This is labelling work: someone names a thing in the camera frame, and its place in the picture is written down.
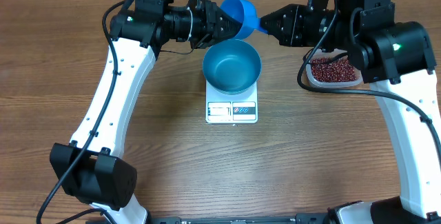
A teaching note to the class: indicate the blue plastic measuring scoop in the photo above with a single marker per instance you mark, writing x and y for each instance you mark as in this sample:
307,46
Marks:
244,12

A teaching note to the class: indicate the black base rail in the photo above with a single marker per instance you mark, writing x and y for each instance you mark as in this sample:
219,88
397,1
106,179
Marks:
308,218

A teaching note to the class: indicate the red beans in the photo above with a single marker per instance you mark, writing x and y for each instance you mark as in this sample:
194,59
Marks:
338,71

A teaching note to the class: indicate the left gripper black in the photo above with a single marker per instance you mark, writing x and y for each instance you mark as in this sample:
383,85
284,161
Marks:
213,23

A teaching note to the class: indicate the clear plastic container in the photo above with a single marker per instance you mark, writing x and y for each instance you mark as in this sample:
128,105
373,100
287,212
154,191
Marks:
335,55

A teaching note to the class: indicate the white digital kitchen scale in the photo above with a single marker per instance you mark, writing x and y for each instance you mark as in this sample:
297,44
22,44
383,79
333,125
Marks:
223,108

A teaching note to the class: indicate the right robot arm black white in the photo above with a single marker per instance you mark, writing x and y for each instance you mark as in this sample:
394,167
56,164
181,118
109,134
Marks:
397,61

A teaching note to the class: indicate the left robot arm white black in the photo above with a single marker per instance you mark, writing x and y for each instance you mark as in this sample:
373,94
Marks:
91,166

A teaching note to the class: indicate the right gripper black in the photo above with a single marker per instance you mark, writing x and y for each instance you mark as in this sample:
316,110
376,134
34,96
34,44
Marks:
302,23

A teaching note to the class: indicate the teal bowl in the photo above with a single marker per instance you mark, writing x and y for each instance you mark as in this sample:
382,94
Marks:
232,66

